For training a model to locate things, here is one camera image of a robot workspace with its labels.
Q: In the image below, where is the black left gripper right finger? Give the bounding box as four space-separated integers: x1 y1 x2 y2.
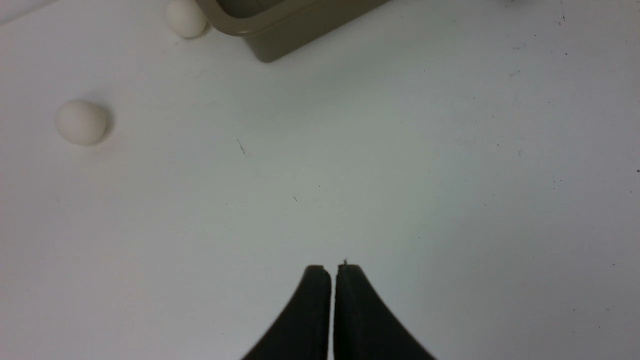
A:
333 264 434 360

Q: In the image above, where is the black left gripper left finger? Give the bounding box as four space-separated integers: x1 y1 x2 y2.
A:
244 265 332 360

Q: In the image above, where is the white ball with logo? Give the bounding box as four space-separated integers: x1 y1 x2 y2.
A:
164 0 208 39

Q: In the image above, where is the tan plastic bin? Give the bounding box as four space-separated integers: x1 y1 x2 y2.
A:
196 0 386 63

